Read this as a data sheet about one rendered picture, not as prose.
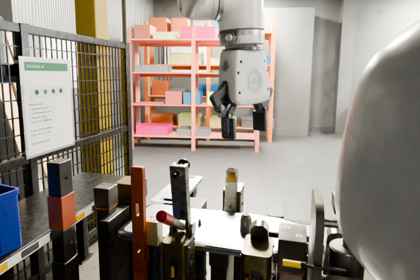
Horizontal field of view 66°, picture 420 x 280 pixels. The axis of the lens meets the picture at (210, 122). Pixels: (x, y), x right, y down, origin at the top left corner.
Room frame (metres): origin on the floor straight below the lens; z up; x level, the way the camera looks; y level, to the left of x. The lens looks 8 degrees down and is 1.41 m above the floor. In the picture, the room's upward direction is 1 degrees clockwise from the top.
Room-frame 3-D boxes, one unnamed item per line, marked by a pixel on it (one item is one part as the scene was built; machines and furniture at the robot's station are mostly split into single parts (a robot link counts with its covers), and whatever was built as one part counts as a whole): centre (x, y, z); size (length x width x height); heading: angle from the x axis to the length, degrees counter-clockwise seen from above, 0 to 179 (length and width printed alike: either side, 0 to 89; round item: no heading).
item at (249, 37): (0.61, -0.06, 1.47); 0.09 x 0.08 x 0.03; 133
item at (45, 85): (1.06, 0.54, 1.30); 0.23 x 0.02 x 0.31; 166
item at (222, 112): (0.58, -0.02, 1.32); 0.03 x 0.03 x 0.07; 43
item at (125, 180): (1.02, 0.26, 0.88); 0.08 x 0.08 x 0.36; 76
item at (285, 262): (0.49, -0.17, 1.09); 0.10 x 0.01 x 0.01; 76
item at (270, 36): (7.06, 0.00, 1.28); 2.77 x 0.75 x 2.56; 83
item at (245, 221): (0.80, -0.10, 1.02); 0.03 x 0.03 x 0.07
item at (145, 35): (6.14, 0.25, 1.14); 2.52 x 0.69 x 2.28; 83
